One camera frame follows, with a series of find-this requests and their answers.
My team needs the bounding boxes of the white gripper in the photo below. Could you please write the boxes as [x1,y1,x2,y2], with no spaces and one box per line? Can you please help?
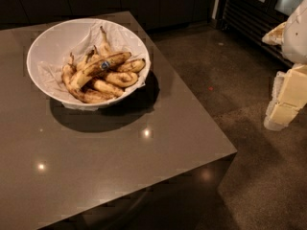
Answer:
[262,0,307,131]

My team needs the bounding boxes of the long banana with blue sticker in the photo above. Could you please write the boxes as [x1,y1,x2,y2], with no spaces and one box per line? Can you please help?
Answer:
[70,52,131,89]

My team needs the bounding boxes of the spotted banana right upper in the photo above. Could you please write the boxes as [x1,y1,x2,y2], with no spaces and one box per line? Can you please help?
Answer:
[116,58,146,73]

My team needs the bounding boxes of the spotted banana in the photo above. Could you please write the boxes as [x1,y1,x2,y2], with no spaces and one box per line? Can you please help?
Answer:
[91,80,124,97]
[105,72,138,87]
[61,54,115,104]
[116,58,146,73]

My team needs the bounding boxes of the spotted banana right middle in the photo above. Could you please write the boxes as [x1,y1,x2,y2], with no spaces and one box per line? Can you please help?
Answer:
[105,72,138,87]

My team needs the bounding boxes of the upright banana at back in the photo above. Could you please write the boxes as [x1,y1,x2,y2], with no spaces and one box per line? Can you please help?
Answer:
[99,27,111,57]

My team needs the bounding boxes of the spotted banana lower middle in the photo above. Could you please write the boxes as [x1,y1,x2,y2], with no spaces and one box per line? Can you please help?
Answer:
[91,80,124,97]

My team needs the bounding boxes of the small banana behind centre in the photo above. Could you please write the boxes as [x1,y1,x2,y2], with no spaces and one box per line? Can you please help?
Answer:
[76,46,100,71]

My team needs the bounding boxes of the spotted banana left bottom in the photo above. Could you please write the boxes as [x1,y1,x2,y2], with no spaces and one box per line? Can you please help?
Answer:
[61,54,115,104]

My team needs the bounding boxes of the white round bowl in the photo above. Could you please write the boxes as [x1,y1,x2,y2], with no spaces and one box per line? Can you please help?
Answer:
[26,17,152,110]

